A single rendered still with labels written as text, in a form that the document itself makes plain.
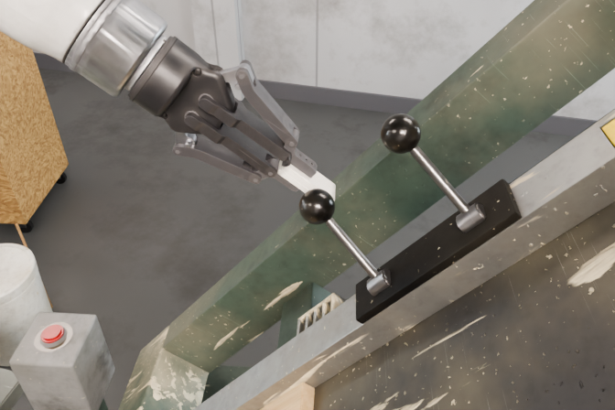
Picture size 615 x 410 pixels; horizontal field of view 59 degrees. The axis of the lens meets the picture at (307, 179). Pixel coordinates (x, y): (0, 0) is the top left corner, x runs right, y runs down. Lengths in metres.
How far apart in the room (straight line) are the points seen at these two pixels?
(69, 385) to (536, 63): 0.95
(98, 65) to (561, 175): 0.41
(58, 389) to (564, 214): 0.95
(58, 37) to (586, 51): 0.56
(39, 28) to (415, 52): 3.08
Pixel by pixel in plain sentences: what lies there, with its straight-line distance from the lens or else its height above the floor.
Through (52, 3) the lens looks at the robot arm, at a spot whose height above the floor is 1.62.
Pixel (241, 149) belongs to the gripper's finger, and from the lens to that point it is 0.56.
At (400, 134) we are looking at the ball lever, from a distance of 0.50.
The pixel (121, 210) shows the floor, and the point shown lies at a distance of 2.93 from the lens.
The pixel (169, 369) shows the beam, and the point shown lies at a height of 0.89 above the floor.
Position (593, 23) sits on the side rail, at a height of 1.55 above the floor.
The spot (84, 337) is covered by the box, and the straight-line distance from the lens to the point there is 1.13.
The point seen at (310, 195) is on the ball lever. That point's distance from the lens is 0.55.
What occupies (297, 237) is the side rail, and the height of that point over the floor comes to 1.21.
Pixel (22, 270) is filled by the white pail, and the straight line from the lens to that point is 2.21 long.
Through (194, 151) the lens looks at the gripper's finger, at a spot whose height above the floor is 1.46.
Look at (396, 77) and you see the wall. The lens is 3.56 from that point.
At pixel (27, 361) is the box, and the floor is 0.93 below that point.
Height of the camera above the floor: 1.77
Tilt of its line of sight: 36 degrees down
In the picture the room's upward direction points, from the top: straight up
